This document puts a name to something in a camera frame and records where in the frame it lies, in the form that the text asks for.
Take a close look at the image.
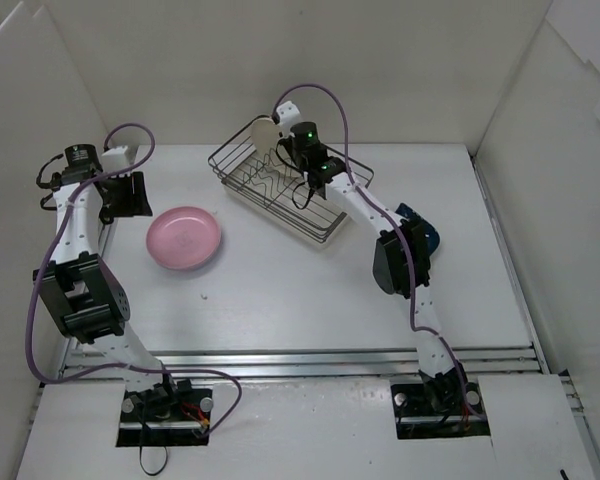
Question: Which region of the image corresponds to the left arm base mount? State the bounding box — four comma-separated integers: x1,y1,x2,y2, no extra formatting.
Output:
116,387,214,448

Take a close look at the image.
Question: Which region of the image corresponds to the aluminium rail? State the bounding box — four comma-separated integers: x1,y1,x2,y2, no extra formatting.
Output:
52,152,134,384
469,152,589,436
62,342,544,381

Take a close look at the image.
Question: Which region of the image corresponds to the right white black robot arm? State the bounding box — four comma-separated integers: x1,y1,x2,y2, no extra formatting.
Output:
278,121,466,413

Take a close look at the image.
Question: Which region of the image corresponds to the blue shell-shaped plate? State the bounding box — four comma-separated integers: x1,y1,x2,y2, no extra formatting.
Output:
395,203,441,256

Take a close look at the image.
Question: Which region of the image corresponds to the black wire dish rack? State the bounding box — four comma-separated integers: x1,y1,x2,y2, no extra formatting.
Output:
208,115,349,248

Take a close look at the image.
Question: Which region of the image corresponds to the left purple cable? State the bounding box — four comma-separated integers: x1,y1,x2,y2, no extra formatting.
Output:
25,122,242,435

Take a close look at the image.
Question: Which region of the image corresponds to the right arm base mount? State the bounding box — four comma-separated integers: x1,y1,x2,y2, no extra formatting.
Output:
390,382,490,440

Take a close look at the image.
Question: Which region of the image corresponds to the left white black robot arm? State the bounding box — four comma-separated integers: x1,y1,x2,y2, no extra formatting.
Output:
35,144,180,420

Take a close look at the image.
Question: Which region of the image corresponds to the aluminium right rail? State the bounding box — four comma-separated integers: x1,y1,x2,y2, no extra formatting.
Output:
469,152,589,436

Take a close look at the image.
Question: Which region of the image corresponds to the aluminium front rail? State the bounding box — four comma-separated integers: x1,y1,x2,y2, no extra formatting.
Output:
62,342,544,381

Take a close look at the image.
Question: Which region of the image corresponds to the aluminium left rail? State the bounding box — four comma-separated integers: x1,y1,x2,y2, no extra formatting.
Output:
52,152,134,384

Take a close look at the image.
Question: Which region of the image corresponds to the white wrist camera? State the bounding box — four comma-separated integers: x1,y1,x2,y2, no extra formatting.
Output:
275,101,302,129
100,146,133,173

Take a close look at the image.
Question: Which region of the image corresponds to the pink plate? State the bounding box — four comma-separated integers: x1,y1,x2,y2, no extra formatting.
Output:
145,206,222,270

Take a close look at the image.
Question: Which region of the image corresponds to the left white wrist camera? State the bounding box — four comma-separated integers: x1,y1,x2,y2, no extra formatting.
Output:
100,146,133,173

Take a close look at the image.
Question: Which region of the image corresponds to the black cable on floor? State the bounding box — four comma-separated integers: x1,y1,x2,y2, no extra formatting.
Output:
138,414,170,475

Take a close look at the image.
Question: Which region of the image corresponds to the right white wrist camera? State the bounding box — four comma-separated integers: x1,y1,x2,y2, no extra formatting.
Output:
275,101,302,129

